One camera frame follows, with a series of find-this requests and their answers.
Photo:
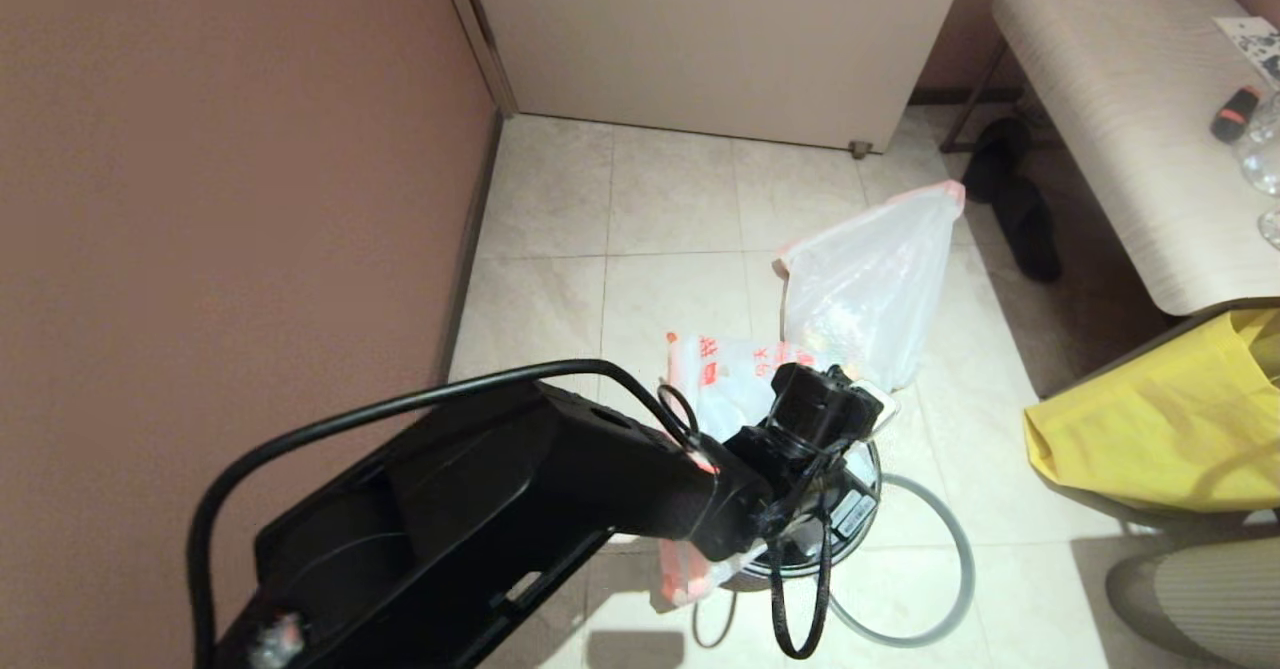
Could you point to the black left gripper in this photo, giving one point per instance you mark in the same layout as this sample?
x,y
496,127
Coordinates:
x,y
835,509

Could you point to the white red-printed bag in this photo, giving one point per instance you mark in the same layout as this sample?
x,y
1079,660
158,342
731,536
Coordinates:
x,y
730,379

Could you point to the white trash bag with rubbish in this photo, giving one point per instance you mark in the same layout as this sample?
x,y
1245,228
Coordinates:
x,y
880,269

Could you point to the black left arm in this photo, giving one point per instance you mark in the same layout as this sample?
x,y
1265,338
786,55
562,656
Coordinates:
x,y
480,509

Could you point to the black round trash bin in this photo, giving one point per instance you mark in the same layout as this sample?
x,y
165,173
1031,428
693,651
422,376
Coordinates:
x,y
870,479

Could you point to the yellow fabric bag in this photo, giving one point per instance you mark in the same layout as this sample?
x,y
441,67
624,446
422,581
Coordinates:
x,y
1150,439

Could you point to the black slipper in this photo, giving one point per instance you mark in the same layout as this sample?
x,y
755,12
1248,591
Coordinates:
x,y
1000,144
1030,234

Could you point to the small metal door stop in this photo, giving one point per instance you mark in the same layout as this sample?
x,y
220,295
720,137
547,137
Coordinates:
x,y
858,150

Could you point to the dark baseboard strip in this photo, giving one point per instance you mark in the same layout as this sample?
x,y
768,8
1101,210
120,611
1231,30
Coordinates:
x,y
465,279

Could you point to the beige wood-grain bench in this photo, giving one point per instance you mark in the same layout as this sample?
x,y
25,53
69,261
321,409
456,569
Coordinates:
x,y
1120,129

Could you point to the white door panel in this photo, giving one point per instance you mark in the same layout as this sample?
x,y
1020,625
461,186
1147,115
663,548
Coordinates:
x,y
720,39

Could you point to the clear drinking glass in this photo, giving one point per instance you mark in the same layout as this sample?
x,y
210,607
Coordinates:
x,y
1272,229
1262,154

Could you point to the black remote with red button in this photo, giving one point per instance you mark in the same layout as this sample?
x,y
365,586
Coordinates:
x,y
1235,114

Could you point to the printed paper card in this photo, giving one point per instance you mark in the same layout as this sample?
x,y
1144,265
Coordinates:
x,y
1250,44

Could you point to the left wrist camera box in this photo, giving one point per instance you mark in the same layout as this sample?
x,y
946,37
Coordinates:
x,y
875,401

